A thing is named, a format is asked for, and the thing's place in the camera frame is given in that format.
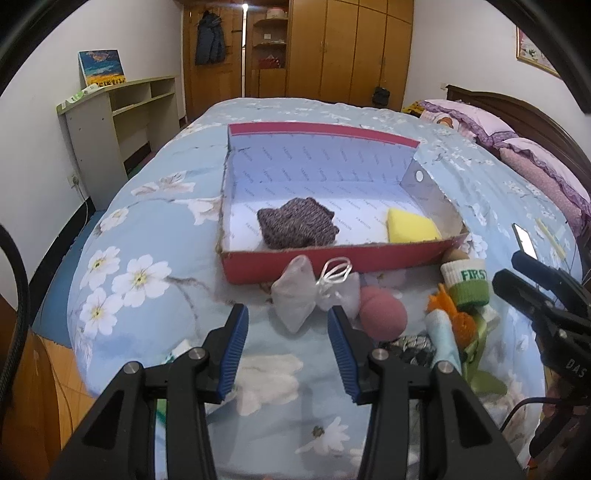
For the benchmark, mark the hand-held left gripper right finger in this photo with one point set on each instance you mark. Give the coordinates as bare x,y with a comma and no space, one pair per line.
341,355

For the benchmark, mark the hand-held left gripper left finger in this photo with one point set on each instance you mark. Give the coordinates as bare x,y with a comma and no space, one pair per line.
233,350

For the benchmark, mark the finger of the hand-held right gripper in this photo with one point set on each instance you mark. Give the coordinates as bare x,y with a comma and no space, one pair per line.
535,272
517,293

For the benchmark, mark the white green sock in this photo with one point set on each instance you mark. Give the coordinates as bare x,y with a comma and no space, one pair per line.
464,281

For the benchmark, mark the pink makeup sponge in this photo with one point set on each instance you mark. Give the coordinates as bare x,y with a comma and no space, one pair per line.
383,316

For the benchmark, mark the dark patterned fabric pouch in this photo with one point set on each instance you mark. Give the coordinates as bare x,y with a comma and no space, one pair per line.
411,350

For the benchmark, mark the white organza pouch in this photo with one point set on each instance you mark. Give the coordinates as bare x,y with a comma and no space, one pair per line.
295,295

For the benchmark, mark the green satin ribbon bow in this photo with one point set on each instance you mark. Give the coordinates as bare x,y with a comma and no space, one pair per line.
482,378

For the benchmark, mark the red cardboard box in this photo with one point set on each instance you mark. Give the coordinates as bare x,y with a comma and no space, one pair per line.
323,194

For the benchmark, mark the smartphone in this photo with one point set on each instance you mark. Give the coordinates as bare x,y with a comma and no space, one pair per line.
525,240

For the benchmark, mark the white green packet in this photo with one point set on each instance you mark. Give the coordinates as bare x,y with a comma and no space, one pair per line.
178,350

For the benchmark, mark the orange felt flower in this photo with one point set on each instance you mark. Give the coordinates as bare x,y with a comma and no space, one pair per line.
461,325

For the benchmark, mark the light blue cloth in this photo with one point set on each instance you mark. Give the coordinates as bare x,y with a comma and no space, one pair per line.
443,337

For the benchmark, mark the yellow sponge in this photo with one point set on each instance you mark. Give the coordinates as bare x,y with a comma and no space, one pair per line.
411,227

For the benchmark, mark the floral bed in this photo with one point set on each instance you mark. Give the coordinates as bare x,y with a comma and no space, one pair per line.
184,230

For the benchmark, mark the brown knitted cloth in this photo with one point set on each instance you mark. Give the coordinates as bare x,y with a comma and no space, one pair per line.
295,224

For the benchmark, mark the dark wooden headboard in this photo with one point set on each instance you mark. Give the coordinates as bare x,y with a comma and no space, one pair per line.
531,115

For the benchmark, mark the yellow patterned cloth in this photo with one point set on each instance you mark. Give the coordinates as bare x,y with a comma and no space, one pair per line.
413,109

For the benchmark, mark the framed floral picture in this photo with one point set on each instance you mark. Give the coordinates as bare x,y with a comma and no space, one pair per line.
531,50

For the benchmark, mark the black hanging bag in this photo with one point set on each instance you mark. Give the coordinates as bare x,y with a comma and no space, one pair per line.
381,96

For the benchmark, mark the beige desk with shelves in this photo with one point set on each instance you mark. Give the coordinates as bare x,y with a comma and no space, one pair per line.
92,147

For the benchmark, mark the wooden door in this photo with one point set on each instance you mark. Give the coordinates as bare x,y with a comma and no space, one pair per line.
212,87

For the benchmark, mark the wooden corner shelf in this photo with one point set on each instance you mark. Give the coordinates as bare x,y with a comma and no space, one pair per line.
272,81

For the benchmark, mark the red bundle on shelf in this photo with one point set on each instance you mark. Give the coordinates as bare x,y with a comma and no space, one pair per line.
271,62

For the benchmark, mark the wooden wardrobe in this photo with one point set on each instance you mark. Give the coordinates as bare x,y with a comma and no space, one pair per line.
351,46

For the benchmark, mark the green white box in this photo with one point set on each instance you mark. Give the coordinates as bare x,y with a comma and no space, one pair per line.
81,94

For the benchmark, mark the blue landscape painting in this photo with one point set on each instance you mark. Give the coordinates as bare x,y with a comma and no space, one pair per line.
102,68

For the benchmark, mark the dark hanging jacket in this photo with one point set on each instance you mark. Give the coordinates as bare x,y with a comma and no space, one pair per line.
210,39

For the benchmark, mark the wall power outlet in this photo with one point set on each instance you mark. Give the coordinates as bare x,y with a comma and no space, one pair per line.
74,180

